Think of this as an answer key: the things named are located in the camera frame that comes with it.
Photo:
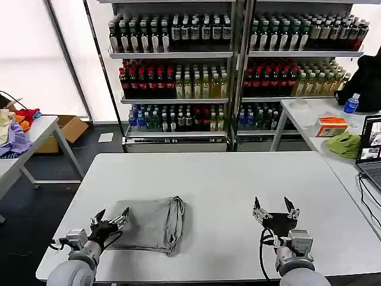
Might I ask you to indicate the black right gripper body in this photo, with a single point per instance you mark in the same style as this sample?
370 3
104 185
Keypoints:
279 223

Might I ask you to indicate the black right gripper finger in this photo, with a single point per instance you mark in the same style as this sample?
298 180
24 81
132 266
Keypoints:
292 211
259 210

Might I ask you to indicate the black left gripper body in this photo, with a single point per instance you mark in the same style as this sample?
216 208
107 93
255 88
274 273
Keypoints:
102 231

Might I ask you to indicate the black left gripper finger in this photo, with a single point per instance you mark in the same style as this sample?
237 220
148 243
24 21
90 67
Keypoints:
122 220
99 217

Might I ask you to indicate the grey printed shirt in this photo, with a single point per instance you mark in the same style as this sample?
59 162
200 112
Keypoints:
143 223

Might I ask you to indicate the white paper sheet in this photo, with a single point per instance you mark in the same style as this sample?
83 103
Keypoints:
105 137

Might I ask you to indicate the green cloth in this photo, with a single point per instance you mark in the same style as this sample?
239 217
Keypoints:
343 146

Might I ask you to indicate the orange tissue box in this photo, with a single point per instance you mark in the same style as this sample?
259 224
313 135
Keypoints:
332 128

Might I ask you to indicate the white side table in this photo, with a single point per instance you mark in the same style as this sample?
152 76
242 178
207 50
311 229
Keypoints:
300 119

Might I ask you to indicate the open cardboard box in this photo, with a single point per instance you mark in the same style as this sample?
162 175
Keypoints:
71 128

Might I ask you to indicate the open laptop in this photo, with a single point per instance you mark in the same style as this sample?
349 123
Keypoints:
372 143

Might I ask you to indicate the clear plastic container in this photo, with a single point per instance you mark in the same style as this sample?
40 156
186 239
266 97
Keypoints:
298 104

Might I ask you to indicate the white clothes table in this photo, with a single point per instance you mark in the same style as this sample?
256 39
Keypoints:
38 126

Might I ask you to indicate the purple cloth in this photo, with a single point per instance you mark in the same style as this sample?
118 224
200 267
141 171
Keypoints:
16 140

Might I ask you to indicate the orange cloth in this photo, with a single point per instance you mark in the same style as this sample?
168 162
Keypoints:
25 125

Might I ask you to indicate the blue water bottle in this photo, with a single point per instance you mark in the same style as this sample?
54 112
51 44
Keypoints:
351 105

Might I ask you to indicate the red cloth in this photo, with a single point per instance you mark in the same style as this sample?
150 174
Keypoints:
28 114

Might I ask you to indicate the cream cloth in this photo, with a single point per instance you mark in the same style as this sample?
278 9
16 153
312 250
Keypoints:
4 125

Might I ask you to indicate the metal shelf with drink bottles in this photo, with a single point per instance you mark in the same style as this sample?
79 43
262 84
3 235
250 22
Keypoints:
282 77
178 77

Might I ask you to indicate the black bag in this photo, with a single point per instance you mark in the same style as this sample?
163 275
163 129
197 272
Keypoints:
363 86

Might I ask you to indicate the dark window frame post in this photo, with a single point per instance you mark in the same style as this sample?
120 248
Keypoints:
102 68
70 68

